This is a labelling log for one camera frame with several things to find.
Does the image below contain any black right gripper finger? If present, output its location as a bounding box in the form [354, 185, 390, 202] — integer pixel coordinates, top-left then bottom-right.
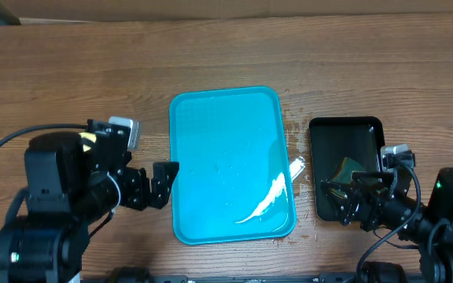
[319, 180, 362, 226]
[352, 171, 394, 189]

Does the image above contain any yellow-green plastic plate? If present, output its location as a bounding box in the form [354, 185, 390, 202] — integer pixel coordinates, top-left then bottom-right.
[79, 132, 97, 153]

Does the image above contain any teal plastic tray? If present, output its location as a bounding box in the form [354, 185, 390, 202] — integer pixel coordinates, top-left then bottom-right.
[169, 86, 296, 245]

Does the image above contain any yellow-green sponge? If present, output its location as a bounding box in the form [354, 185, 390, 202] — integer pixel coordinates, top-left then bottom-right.
[330, 157, 364, 186]

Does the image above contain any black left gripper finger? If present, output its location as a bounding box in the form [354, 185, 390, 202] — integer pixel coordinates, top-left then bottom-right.
[148, 178, 171, 209]
[151, 161, 179, 193]

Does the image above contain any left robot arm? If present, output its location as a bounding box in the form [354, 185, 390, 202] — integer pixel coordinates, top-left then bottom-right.
[0, 130, 179, 282]

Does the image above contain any black water tray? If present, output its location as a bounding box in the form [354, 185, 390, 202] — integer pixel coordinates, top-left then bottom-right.
[309, 116, 385, 222]

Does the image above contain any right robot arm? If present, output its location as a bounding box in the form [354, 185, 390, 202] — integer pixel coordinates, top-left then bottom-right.
[320, 166, 453, 282]

